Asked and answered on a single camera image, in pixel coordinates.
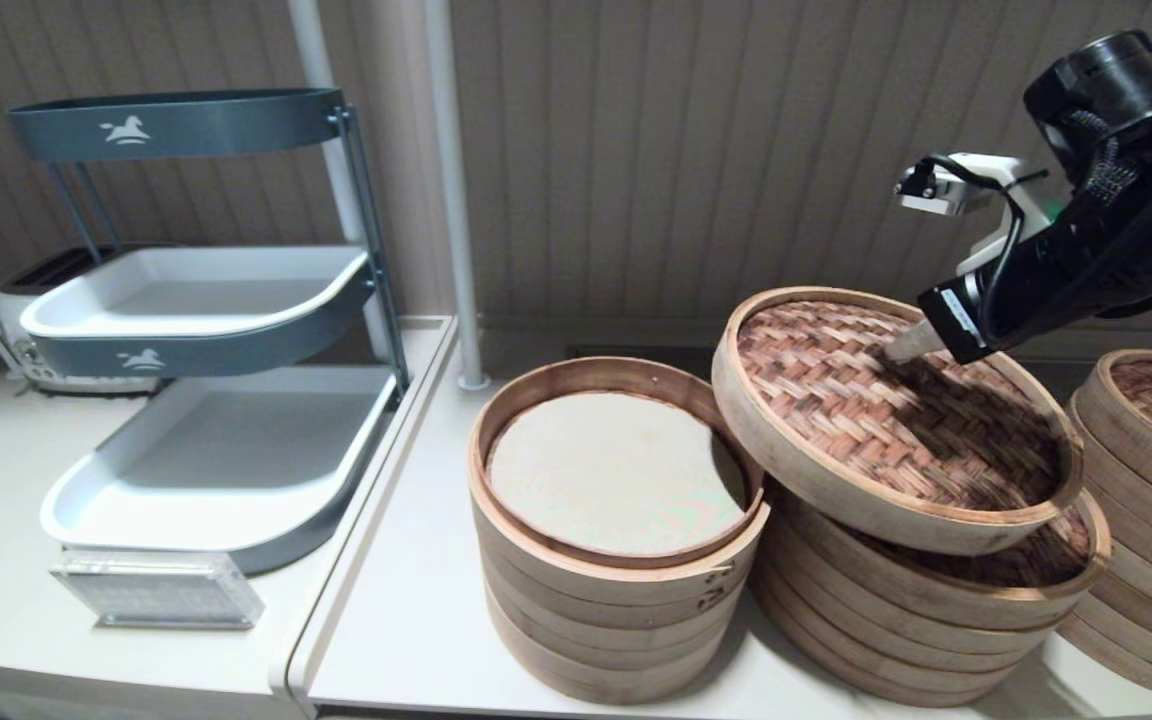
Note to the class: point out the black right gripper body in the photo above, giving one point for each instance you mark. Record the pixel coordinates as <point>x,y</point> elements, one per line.
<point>1036,290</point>

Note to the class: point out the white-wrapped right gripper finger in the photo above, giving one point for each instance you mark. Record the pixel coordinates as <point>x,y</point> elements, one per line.
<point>914,345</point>

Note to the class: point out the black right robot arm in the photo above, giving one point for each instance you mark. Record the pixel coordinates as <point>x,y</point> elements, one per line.
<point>1101,80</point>

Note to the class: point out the middle bamboo steamer stack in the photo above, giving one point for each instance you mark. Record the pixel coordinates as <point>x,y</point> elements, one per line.
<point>936,605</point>

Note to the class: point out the white round steamer liner cloth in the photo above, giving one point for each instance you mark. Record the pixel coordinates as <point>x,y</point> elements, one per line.
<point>606,470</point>

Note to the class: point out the black recessed cooktop panel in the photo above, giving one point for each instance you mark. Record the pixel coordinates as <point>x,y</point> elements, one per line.
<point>1058,385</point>

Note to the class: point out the white metal support pole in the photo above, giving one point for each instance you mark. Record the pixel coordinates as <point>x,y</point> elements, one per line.
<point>451,200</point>
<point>308,40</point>

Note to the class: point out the dark grey white-lined rack tray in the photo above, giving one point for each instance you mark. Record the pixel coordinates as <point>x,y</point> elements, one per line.
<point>216,125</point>
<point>226,460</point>
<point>196,298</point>

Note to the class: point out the clear acrylic warning sign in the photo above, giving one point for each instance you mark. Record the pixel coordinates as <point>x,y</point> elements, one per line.
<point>158,590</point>

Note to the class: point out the white retro toaster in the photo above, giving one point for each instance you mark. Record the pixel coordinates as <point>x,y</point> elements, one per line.
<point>8,318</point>

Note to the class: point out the white-mounted right wrist camera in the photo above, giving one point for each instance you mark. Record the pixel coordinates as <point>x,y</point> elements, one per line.
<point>996,175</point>

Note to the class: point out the dark grey metal rack frame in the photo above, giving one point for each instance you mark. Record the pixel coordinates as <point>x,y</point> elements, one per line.
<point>361,200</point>

